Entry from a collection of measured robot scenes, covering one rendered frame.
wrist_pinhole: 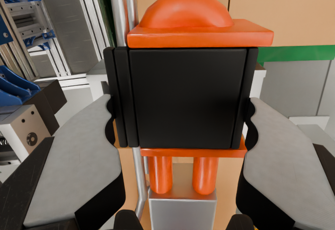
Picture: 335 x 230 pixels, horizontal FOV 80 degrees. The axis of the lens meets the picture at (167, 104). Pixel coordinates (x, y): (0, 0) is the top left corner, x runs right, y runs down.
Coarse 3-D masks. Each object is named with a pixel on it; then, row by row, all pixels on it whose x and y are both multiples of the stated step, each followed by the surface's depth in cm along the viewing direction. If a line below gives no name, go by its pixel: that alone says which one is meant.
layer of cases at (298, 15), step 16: (144, 0) 72; (224, 0) 71; (240, 0) 71; (256, 0) 70; (272, 0) 70; (288, 0) 70; (304, 0) 70; (320, 0) 70; (240, 16) 73; (256, 16) 73; (272, 16) 73; (288, 16) 73; (304, 16) 72; (320, 16) 72; (288, 32) 75; (304, 32) 75; (320, 32) 75
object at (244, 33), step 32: (160, 32) 10; (192, 32) 10; (224, 32) 10; (256, 32) 10; (160, 64) 11; (192, 64) 11; (224, 64) 11; (160, 96) 12; (192, 96) 12; (224, 96) 12; (160, 128) 13; (192, 128) 13; (224, 128) 13
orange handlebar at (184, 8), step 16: (160, 0) 11; (176, 0) 11; (192, 0) 11; (208, 0) 11; (144, 16) 12; (160, 16) 11; (176, 16) 11; (192, 16) 11; (208, 16) 11; (224, 16) 11; (160, 160) 16; (208, 160) 16; (160, 176) 17; (192, 176) 18; (208, 176) 17; (160, 192) 18; (208, 192) 18
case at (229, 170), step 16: (128, 160) 55; (176, 160) 54; (192, 160) 54; (224, 160) 53; (240, 160) 53; (128, 176) 58; (224, 176) 56; (128, 192) 61; (224, 192) 60; (128, 208) 65; (144, 208) 65; (224, 208) 64; (144, 224) 69; (224, 224) 68
